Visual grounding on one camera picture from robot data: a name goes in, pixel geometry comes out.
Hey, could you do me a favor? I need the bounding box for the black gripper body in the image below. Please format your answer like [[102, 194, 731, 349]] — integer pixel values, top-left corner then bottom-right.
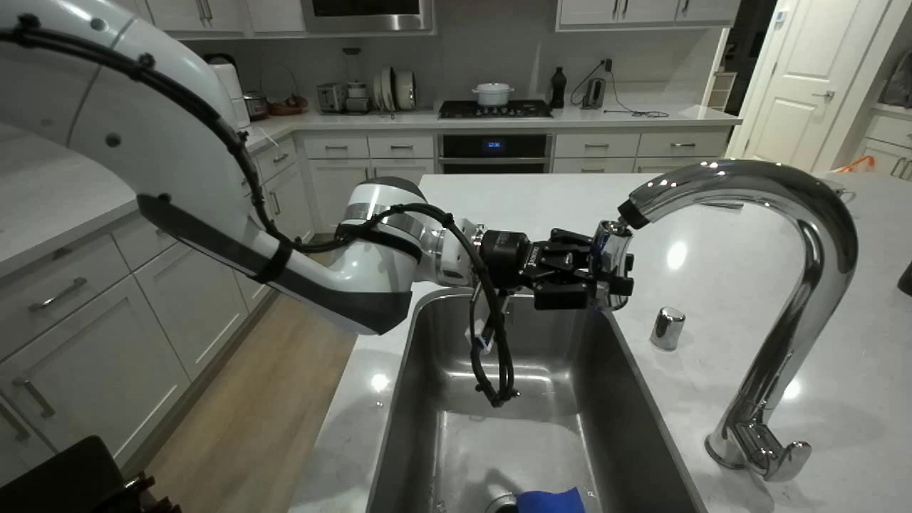
[[478, 228, 594, 310]]

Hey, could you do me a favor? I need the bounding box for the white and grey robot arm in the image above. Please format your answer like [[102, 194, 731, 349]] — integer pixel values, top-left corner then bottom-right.
[[0, 0, 604, 332]]

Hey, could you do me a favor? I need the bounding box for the chrome gooseneck kitchen faucet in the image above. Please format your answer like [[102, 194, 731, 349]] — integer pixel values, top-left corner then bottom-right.
[[619, 157, 862, 483]]

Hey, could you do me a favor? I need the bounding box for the small chrome soap dispenser cap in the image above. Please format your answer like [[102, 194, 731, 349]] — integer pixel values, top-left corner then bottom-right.
[[651, 308, 688, 349]]

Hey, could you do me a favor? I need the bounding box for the stainless steel sink basin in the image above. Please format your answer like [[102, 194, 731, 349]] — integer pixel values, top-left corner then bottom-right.
[[367, 294, 705, 513]]

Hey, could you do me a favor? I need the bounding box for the black built-in oven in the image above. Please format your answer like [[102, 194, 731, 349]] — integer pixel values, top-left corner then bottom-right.
[[443, 134, 547, 174]]

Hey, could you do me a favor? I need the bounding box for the white pot on stove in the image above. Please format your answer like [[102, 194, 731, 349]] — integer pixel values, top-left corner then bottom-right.
[[473, 82, 515, 106]]

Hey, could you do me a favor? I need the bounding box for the blue sponge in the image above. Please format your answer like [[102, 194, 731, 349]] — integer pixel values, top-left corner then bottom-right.
[[515, 488, 585, 513]]

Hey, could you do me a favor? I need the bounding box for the white panel door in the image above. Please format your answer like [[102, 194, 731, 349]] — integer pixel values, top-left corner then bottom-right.
[[742, 0, 899, 171]]

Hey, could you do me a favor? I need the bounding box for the grey side drawer cabinet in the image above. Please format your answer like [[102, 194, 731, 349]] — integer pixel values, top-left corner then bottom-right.
[[0, 130, 307, 488]]

